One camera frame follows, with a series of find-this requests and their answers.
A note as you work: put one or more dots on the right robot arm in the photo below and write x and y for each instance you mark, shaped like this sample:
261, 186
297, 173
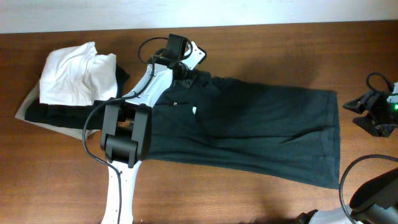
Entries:
376, 200

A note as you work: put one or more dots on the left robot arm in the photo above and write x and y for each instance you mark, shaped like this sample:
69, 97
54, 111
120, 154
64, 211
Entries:
127, 122

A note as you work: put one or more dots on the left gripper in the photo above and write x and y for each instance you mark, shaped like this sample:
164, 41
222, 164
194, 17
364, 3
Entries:
189, 79

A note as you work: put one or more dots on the folded white t-shirt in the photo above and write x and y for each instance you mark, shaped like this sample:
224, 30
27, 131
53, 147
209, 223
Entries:
78, 76

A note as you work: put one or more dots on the folded black garment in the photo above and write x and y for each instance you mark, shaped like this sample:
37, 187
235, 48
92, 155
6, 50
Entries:
73, 116

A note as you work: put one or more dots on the dark green Nike t-shirt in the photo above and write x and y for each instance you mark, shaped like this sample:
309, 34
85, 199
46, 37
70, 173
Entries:
288, 132

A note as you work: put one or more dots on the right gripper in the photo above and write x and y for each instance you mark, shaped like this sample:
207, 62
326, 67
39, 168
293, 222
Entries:
375, 129

